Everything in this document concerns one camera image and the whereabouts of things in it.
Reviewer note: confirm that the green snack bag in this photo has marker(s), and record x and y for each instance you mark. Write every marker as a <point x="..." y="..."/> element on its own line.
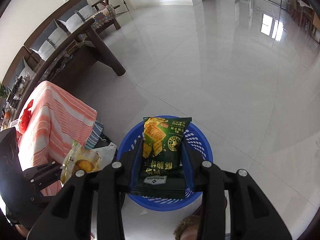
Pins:
<point x="160" y="172"/>

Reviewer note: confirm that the grey white cushion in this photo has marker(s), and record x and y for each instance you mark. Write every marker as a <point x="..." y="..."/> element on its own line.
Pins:
<point x="77" y="15"/>
<point x="52" y="36"/>
<point x="22" y="69"/>

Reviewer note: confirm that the wooden armchair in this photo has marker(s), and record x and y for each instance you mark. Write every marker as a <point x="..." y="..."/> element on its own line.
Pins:
<point x="105" y="16"/>

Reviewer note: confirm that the dark wooden coffee table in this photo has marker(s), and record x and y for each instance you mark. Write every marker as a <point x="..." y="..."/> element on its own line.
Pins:
<point x="76" y="54"/>

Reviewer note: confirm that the brown shoe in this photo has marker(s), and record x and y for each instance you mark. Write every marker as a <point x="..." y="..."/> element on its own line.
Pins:
<point x="187" y="228"/>

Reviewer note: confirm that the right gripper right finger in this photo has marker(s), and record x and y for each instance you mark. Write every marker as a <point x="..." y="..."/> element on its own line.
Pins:
<point x="233" y="205"/>

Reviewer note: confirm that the orange striped tablecloth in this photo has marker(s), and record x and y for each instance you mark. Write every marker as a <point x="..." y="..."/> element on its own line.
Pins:
<point x="58" y="118"/>

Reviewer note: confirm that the striped shopping bag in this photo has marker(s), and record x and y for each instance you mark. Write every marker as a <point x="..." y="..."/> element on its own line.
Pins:
<point x="94" y="136"/>

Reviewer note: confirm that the dark wooden sofa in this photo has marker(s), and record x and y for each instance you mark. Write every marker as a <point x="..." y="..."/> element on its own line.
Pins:
<point x="54" y="16"/>

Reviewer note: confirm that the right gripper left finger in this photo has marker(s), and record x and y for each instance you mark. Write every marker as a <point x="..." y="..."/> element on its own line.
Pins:
<point x="69" y="213"/>

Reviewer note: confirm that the red plastic bag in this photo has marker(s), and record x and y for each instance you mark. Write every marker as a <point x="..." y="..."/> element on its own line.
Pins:
<point x="25" y="118"/>

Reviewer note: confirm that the yellow snack wrapper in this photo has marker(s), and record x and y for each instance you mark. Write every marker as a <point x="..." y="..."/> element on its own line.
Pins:
<point x="79" y="158"/>

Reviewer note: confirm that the blue plastic basket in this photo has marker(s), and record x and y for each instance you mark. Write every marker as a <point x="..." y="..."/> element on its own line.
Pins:
<point x="194" y="140"/>

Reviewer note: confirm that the green potted plant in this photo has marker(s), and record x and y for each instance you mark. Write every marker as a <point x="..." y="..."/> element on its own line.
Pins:
<point x="3" y="91"/>

